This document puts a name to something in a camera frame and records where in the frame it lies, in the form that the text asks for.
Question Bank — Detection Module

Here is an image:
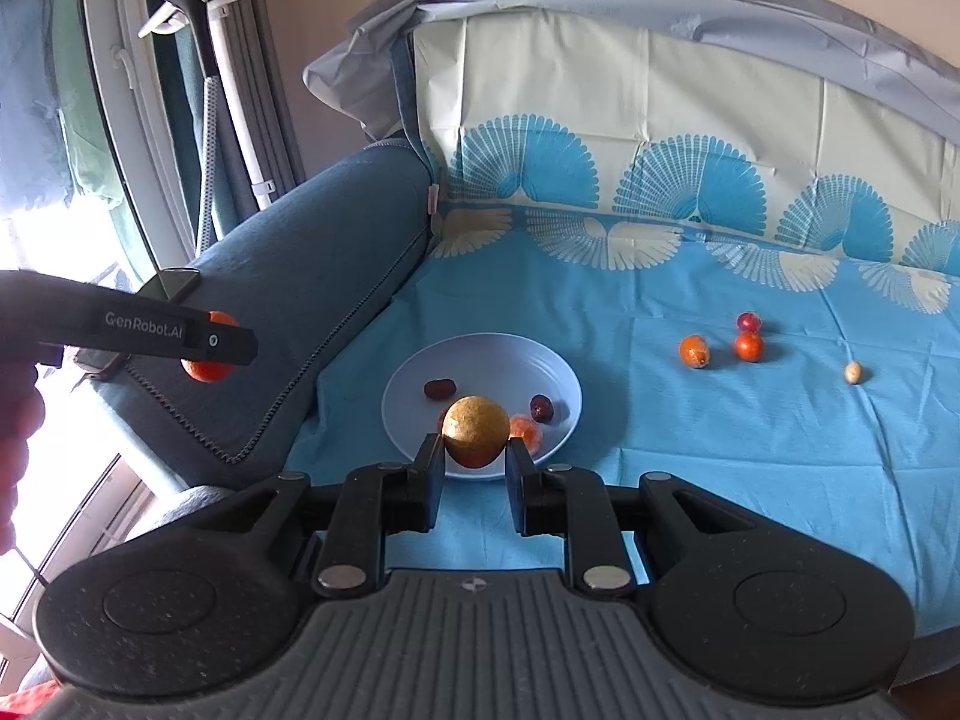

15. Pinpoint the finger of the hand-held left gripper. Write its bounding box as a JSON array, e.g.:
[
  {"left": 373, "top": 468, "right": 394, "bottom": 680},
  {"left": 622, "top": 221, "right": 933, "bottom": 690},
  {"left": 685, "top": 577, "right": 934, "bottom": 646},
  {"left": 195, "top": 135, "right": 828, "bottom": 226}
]
[{"left": 199, "top": 312, "right": 260, "bottom": 368}]

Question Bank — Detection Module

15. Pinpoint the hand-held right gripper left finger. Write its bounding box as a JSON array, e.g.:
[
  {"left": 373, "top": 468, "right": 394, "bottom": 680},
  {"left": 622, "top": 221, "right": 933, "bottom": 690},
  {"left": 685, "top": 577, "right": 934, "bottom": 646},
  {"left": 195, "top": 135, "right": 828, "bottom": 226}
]
[{"left": 216, "top": 431, "right": 447, "bottom": 592}]

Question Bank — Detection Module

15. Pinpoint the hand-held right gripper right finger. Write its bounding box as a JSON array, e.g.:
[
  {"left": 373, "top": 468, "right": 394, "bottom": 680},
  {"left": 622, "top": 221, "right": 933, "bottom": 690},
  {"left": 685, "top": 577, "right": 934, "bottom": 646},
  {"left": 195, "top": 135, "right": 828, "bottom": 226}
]
[{"left": 504, "top": 439, "right": 745, "bottom": 592}]

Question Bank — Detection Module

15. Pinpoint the plastic-wrapped orange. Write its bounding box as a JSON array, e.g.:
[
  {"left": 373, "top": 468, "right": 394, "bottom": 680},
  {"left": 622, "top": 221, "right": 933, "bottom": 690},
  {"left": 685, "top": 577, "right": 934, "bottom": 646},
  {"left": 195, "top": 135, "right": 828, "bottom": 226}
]
[{"left": 510, "top": 414, "right": 546, "bottom": 457}]

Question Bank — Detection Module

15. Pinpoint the pale blue plate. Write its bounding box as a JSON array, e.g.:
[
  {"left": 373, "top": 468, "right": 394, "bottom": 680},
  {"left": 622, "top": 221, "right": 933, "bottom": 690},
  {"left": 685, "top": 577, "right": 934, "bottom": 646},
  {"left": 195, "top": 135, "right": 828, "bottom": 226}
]
[{"left": 381, "top": 331, "right": 584, "bottom": 482}]

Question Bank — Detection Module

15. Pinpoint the person's left hand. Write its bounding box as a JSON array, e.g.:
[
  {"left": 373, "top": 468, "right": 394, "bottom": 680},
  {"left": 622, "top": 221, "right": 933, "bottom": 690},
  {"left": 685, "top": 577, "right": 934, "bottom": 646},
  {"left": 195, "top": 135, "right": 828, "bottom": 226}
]
[{"left": 0, "top": 366, "right": 47, "bottom": 557}]

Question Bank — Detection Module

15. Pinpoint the black smartphone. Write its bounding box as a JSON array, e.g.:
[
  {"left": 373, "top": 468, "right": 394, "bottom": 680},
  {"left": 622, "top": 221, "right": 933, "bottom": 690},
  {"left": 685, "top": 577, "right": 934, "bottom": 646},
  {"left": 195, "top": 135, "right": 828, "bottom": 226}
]
[{"left": 75, "top": 268, "right": 200, "bottom": 380}]

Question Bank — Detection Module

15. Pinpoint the blue sofa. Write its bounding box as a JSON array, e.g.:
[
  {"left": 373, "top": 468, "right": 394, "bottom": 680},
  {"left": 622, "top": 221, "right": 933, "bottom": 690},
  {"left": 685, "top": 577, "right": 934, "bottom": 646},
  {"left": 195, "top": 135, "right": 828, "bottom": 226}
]
[{"left": 71, "top": 41, "right": 451, "bottom": 533}]

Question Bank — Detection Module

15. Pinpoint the green hanging garment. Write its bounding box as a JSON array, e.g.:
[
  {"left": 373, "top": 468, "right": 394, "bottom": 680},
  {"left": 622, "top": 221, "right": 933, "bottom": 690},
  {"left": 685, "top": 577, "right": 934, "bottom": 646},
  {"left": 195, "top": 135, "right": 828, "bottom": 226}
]
[{"left": 49, "top": 0, "right": 107, "bottom": 200}]

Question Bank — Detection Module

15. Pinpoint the blue hanging garment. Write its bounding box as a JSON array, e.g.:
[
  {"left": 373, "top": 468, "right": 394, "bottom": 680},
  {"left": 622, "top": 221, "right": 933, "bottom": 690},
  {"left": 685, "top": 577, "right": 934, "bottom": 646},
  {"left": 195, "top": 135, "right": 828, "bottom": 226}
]
[{"left": 0, "top": 0, "right": 76, "bottom": 222}]

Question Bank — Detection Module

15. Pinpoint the blue printed cloth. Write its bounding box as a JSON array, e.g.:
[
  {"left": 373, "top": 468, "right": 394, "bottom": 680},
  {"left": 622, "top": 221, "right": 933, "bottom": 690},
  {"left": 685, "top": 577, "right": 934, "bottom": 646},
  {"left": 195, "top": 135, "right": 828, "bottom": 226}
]
[{"left": 285, "top": 15, "right": 960, "bottom": 638}]

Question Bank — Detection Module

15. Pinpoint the white garment steamer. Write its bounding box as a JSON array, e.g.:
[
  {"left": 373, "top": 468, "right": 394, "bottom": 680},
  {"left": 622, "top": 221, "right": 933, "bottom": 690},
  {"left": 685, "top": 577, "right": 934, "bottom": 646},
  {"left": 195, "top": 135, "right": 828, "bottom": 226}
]
[{"left": 137, "top": 0, "right": 302, "bottom": 256}]

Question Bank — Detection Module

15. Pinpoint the grey curtain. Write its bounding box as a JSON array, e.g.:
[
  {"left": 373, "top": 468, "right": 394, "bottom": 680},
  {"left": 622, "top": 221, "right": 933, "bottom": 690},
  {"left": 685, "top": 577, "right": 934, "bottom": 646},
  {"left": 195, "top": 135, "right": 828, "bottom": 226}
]
[{"left": 180, "top": 0, "right": 305, "bottom": 241}]

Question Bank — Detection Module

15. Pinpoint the red cloth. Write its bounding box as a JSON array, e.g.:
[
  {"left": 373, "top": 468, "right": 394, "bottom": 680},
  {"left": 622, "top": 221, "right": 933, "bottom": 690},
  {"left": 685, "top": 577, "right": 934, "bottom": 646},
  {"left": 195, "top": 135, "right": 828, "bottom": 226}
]
[{"left": 0, "top": 681, "right": 65, "bottom": 720}]

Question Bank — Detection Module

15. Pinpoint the white window frame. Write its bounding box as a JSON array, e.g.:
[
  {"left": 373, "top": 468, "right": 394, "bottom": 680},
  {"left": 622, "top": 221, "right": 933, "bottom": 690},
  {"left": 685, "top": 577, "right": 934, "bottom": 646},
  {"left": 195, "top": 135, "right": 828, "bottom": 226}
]
[{"left": 75, "top": 0, "right": 196, "bottom": 278}]

